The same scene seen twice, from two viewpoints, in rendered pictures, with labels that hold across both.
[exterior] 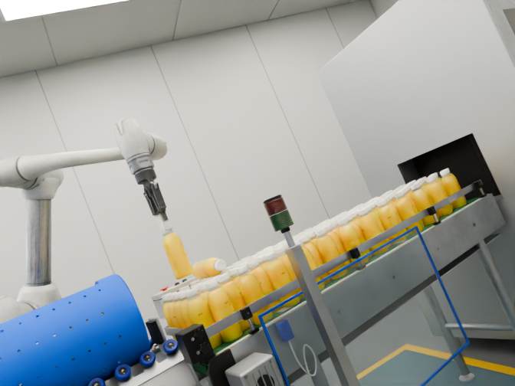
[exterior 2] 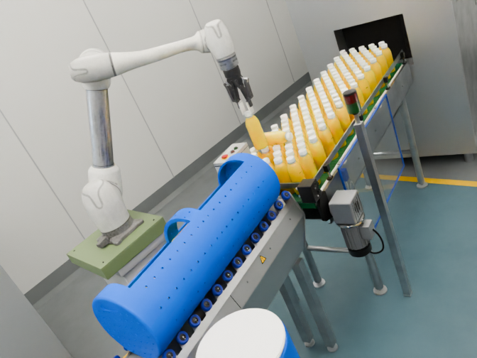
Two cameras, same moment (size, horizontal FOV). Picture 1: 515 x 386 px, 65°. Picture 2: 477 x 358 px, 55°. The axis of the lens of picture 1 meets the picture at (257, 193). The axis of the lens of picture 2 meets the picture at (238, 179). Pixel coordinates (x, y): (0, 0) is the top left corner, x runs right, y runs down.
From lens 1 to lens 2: 1.43 m
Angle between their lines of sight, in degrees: 33
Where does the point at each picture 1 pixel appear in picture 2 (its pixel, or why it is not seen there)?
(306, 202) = not seen: hidden behind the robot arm
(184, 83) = not seen: outside the picture
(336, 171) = (218, 11)
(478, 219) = (403, 81)
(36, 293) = (112, 173)
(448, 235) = (392, 96)
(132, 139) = (228, 42)
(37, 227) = (104, 115)
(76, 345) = (258, 203)
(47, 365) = (251, 218)
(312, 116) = not seen: outside the picture
